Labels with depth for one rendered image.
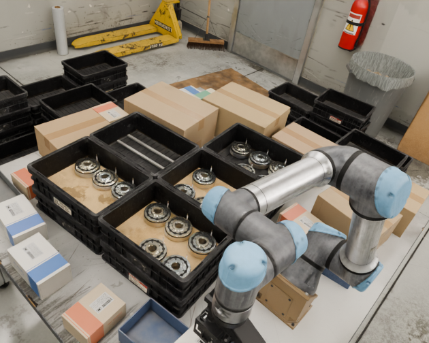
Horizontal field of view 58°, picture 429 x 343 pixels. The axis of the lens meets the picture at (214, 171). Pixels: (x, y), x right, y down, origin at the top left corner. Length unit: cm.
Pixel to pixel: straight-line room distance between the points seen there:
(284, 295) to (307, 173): 58
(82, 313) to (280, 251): 83
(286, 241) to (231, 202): 14
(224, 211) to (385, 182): 41
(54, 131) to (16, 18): 276
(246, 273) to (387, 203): 47
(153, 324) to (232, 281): 81
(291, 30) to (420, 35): 131
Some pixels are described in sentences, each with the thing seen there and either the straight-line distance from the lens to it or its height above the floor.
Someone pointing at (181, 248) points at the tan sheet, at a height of 83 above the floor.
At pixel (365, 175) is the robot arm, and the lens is 100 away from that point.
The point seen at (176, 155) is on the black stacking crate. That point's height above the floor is 83.
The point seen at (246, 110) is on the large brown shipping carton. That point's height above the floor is 90.
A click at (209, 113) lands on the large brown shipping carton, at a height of 90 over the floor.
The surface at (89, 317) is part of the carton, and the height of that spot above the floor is 77.
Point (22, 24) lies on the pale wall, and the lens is 464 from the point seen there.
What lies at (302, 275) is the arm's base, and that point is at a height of 92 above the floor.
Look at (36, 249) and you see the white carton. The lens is 154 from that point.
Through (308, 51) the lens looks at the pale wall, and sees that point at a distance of 455.
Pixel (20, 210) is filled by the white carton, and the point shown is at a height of 79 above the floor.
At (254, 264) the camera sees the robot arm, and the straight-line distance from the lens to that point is 64.
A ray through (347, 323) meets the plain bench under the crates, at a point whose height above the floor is 70.
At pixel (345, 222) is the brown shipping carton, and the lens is 175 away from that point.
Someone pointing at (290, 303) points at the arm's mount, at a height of 81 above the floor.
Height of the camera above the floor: 196
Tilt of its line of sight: 40 degrees down
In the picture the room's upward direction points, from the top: 10 degrees clockwise
